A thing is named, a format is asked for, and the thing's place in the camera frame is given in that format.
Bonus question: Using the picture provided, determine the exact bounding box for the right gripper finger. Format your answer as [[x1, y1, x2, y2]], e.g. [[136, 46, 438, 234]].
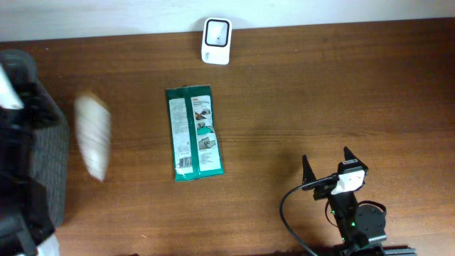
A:
[[301, 155, 317, 191], [343, 146, 369, 173]]

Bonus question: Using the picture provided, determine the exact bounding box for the green wipes pack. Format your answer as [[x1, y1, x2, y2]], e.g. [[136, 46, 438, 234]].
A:
[[166, 85, 224, 182]]

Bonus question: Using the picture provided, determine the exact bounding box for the white cream tube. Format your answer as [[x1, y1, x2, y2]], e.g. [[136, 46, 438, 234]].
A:
[[74, 92, 112, 182]]

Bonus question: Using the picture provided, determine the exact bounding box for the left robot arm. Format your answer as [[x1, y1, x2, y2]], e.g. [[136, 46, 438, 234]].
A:
[[1, 50, 59, 255]]

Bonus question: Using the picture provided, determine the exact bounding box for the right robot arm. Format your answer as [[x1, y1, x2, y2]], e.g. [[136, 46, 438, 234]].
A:
[[302, 147, 417, 256]]

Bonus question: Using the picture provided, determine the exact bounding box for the white barcode scanner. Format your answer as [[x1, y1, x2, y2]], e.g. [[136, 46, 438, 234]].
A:
[[201, 17, 232, 65]]

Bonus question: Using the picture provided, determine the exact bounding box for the grey plastic mesh basket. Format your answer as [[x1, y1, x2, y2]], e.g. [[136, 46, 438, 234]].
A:
[[1, 50, 70, 228]]

